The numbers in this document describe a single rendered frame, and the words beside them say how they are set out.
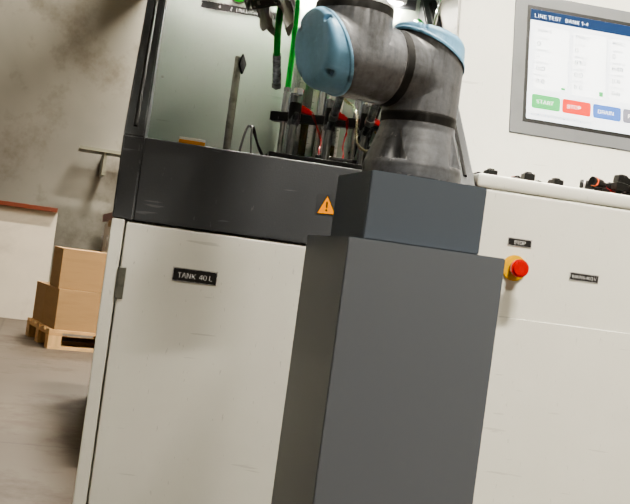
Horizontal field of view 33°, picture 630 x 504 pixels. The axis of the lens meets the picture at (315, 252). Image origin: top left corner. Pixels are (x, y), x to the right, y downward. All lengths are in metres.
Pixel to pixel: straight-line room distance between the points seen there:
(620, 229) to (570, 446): 0.45
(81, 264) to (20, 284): 1.87
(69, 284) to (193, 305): 4.83
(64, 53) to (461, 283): 10.24
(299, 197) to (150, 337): 0.39
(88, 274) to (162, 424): 4.84
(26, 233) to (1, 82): 3.22
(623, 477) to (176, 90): 1.34
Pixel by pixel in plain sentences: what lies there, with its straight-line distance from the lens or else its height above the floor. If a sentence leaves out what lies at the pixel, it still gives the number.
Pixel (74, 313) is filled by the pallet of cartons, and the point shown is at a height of 0.23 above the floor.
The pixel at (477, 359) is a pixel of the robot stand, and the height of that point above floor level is 0.65.
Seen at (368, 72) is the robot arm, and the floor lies 1.04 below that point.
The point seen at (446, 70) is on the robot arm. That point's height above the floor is 1.07.
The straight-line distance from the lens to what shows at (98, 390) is 2.07.
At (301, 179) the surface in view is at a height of 0.91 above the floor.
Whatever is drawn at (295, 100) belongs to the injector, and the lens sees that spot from 2.33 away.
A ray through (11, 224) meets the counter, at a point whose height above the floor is 0.73.
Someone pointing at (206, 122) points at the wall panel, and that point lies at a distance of 2.60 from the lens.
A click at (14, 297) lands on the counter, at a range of 8.69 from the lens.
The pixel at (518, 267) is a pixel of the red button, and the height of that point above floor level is 0.80.
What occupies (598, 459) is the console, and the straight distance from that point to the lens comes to 2.28.
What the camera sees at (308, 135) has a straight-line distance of 2.62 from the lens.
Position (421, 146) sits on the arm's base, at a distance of 1.58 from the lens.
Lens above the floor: 0.76
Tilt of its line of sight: 1 degrees up
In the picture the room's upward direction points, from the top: 8 degrees clockwise
